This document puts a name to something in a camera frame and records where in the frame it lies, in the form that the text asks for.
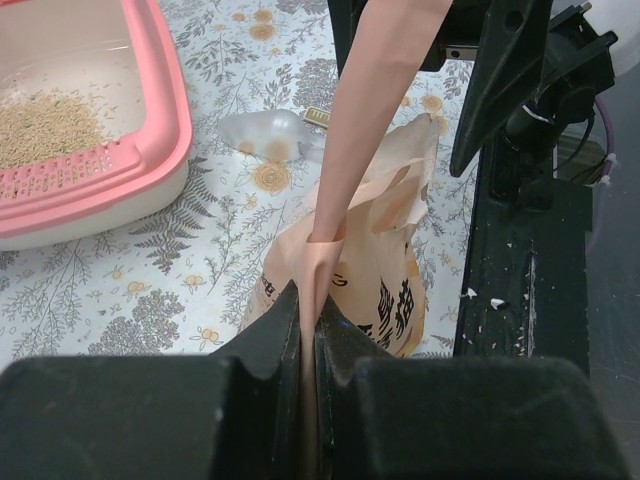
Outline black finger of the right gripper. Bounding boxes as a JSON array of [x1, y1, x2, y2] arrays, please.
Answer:
[[327, 0, 367, 76]]

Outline clear plastic litter scoop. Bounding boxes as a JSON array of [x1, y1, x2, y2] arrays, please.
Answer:
[[217, 109, 325, 163]]

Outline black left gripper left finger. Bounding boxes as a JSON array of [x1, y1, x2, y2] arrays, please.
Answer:
[[1, 284, 300, 479]]

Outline beige litter pellets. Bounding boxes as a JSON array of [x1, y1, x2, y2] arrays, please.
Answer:
[[1, 81, 120, 170]]

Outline peach cat litter bag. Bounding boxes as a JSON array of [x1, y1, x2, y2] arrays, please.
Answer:
[[237, 0, 454, 480]]

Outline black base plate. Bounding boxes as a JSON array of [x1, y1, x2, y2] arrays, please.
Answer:
[[454, 134, 593, 373]]

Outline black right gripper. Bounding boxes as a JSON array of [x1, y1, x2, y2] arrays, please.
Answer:
[[424, 0, 619, 177]]

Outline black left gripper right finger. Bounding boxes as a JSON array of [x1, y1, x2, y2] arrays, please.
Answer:
[[315, 301, 629, 479]]

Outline pink cat litter box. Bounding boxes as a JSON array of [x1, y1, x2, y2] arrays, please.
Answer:
[[1, 0, 193, 251]]

